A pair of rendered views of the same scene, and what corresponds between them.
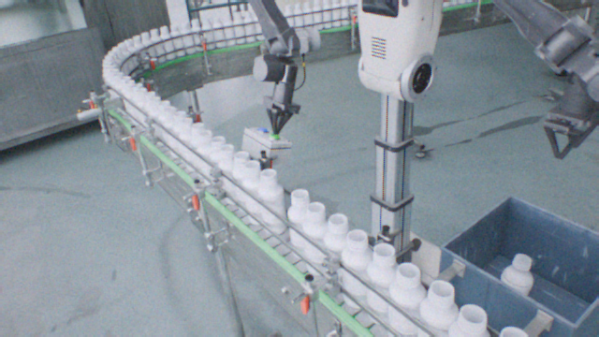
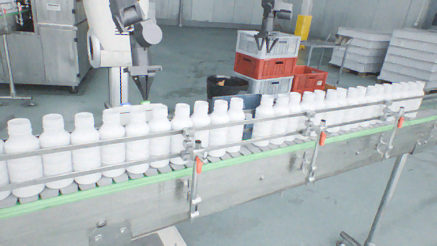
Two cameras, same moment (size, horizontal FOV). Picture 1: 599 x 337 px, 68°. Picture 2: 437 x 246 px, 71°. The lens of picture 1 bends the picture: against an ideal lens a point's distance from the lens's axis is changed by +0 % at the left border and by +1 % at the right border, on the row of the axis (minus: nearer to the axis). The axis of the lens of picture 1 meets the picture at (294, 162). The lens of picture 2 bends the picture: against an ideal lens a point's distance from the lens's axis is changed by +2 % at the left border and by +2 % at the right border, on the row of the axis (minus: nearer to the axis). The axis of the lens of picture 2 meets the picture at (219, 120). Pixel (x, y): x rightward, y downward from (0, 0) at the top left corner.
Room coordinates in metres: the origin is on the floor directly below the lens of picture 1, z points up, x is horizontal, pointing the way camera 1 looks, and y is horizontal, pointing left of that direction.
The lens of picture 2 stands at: (0.90, 0.91, 1.44)
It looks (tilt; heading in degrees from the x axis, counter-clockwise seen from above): 22 degrees down; 271
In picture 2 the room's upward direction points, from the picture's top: 7 degrees clockwise
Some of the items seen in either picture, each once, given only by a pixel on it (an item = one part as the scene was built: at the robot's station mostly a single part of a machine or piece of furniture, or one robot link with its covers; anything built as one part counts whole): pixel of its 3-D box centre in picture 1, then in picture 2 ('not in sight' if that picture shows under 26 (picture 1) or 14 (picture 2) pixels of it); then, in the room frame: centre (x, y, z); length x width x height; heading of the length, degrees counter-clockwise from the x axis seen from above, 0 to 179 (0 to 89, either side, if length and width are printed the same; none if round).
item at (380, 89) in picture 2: not in sight; (373, 104); (0.29, -0.35, 1.08); 0.06 x 0.06 x 0.17
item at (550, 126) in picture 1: (566, 135); (268, 42); (0.75, -0.54, 1.26); 0.07 x 0.07 x 0.09; 36
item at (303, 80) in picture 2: not in sight; (299, 78); (0.03, -3.04, 0.55); 0.61 x 0.41 x 0.22; 38
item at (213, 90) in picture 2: not in sight; (224, 109); (0.94, -2.15, 0.32); 0.45 x 0.45 x 0.64
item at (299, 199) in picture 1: (302, 224); (263, 120); (0.78, -0.01, 1.08); 0.06 x 0.06 x 0.17
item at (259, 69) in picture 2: not in sight; (265, 63); (0.54, -2.55, 0.78); 0.61 x 0.41 x 0.22; 42
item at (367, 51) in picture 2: not in sight; (365, 51); (-2.33, -7.07, 0.50); 1.23 x 1.05 x 1.00; 33
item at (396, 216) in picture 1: (390, 234); not in sight; (1.39, -0.36, 0.49); 0.13 x 0.13 x 0.40; 35
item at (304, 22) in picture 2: not in sight; (301, 32); (-1.26, -9.99, 0.55); 0.40 x 0.40 x 1.10; 35
